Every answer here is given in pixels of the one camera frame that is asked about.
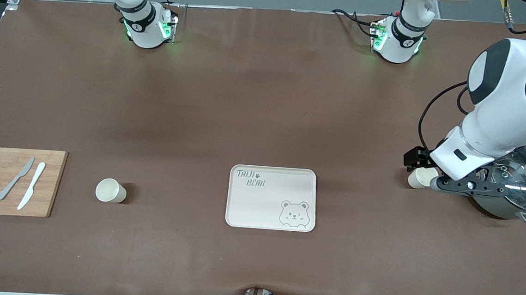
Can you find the grey plastic knife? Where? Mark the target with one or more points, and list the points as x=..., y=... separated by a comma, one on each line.
x=15, y=179

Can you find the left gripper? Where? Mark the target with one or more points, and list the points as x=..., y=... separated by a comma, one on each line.
x=416, y=157

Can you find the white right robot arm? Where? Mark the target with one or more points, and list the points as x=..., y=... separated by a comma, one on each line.
x=139, y=23

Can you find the white plastic cup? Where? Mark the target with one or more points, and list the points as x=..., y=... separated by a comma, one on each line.
x=110, y=190
x=420, y=178

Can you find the brown table cover mat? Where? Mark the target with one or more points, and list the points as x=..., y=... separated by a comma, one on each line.
x=248, y=95

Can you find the cream tray with bear print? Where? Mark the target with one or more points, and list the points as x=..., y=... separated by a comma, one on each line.
x=271, y=199

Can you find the bamboo cutting board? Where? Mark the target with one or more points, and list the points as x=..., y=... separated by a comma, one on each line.
x=47, y=188

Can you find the white plastic knife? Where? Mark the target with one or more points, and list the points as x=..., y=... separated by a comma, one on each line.
x=32, y=187

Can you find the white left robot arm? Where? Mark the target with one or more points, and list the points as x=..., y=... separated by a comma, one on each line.
x=502, y=99

